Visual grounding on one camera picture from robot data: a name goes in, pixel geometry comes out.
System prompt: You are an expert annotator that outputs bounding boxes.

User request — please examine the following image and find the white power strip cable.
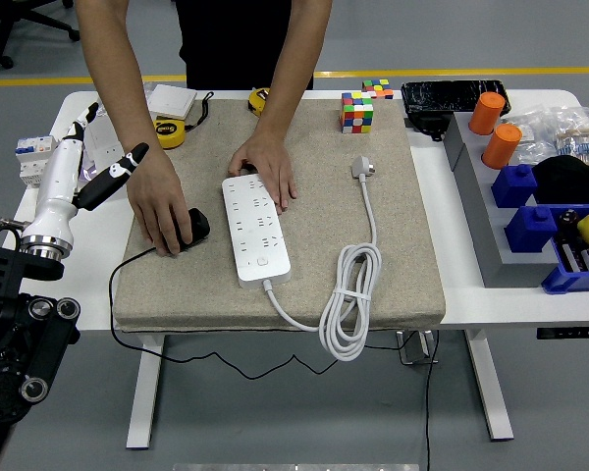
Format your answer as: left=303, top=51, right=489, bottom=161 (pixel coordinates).
left=262, top=154, right=383, bottom=363

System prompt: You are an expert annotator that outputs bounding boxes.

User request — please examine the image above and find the thin black plug cord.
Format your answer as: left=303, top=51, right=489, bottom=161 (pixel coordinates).
left=109, top=244, right=403, bottom=381

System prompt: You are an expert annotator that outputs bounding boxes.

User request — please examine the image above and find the blue plastic bin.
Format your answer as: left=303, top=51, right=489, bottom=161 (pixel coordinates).
left=540, top=203, right=589, bottom=295

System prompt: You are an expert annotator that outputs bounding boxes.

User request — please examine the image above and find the white circuit breaker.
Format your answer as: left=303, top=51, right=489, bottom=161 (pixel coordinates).
left=14, top=135, right=60, bottom=188

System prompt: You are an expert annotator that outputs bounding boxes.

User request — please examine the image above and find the person's right hand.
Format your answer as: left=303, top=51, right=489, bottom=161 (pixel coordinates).
left=126, top=146, right=194, bottom=257

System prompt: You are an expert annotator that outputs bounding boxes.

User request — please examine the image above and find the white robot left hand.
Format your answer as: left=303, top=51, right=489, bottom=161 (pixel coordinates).
left=20, top=101, right=150, bottom=251

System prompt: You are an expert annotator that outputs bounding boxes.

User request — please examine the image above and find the black table control panel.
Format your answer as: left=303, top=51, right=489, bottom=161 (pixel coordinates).
left=536, top=326, right=589, bottom=340

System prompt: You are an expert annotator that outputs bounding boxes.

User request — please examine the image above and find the grey stepped block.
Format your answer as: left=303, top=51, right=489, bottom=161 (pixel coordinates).
left=444, top=113, right=561, bottom=289

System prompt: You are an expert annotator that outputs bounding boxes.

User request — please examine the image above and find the black office chair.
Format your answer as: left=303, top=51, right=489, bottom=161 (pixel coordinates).
left=0, top=0, right=82, bottom=70

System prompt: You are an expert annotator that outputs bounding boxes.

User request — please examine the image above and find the grey-brown mat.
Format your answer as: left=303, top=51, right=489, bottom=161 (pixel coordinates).
left=112, top=95, right=447, bottom=333

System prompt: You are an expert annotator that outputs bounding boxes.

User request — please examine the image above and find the white switch panel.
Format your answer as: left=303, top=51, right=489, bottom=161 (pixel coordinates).
left=82, top=117, right=122, bottom=166

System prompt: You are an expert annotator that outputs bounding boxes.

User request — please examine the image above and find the small Rubik's cube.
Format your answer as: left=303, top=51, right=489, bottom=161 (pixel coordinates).
left=360, top=78, right=394, bottom=101

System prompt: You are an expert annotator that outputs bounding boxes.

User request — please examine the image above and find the round yellow tape measure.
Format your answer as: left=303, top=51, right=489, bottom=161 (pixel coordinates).
left=154, top=117, right=187, bottom=150

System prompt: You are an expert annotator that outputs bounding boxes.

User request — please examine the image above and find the person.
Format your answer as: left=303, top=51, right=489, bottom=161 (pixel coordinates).
left=175, top=0, right=315, bottom=92

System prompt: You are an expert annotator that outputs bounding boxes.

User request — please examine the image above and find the silver metal bracket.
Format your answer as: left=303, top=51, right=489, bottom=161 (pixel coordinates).
left=397, top=329, right=441, bottom=367

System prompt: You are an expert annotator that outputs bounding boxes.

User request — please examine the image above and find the white square switch plate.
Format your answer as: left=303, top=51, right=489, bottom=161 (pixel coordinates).
left=146, top=83, right=198, bottom=121

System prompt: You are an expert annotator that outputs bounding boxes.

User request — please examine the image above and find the row of brown vials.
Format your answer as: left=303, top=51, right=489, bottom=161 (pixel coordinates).
left=554, top=233, right=589, bottom=274

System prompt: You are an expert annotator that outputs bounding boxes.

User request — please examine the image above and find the plastic bag of resistors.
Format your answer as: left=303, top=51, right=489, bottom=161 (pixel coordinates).
left=552, top=105, right=589, bottom=166

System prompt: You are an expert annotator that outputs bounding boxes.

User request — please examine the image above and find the orange cylinder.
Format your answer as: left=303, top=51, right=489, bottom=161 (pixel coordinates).
left=467, top=91, right=508, bottom=136
left=480, top=123, right=523, bottom=171

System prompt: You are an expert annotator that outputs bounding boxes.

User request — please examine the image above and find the plastic bag of screws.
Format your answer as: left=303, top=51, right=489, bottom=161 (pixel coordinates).
left=95, top=81, right=154, bottom=119

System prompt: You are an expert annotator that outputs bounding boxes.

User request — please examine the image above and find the white wall socket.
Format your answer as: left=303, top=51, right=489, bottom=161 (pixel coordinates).
left=90, top=141, right=128, bottom=171

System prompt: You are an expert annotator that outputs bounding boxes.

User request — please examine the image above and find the large Rubik's cube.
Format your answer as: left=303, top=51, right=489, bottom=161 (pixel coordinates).
left=340, top=91, right=375, bottom=135

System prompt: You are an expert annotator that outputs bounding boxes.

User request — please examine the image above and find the black glossy tray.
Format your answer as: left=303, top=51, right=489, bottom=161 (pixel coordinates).
left=401, top=79, right=511, bottom=119

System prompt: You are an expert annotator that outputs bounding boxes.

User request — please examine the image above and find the clear plastic bag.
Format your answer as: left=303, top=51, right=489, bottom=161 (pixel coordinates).
left=503, top=110, right=561, bottom=166

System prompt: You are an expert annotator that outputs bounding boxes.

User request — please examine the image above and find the black tape measure strap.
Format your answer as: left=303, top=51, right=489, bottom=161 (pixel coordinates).
left=184, top=91, right=215, bottom=132

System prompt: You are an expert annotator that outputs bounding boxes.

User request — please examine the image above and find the blue block with knob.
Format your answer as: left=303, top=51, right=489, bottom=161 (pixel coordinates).
left=490, top=163, right=539, bottom=209
left=504, top=205, right=559, bottom=253

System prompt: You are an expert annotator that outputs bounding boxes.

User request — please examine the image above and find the black cloth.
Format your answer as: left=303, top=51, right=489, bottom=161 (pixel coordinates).
left=531, top=155, right=589, bottom=206

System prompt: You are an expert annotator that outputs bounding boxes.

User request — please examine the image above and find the black hanging cable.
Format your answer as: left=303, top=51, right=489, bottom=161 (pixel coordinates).
left=423, top=329, right=441, bottom=471

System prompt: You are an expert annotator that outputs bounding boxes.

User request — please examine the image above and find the small square yellow tape measure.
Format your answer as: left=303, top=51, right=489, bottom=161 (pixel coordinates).
left=247, top=87, right=271, bottom=118

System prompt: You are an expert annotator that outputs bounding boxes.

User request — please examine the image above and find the person's left hand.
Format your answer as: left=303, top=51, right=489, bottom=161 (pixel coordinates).
left=227, top=130, right=298, bottom=216

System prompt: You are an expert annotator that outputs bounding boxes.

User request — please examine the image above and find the black plug adapter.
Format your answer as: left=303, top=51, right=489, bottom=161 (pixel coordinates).
left=174, top=207, right=211, bottom=252

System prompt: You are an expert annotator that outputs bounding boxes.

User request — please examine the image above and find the white power strip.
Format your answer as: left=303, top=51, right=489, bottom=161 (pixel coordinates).
left=221, top=172, right=293, bottom=290

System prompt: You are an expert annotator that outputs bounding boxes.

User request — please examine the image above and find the white table leg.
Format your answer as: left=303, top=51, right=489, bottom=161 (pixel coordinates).
left=126, top=333, right=167, bottom=450
left=463, top=329, right=515, bottom=442

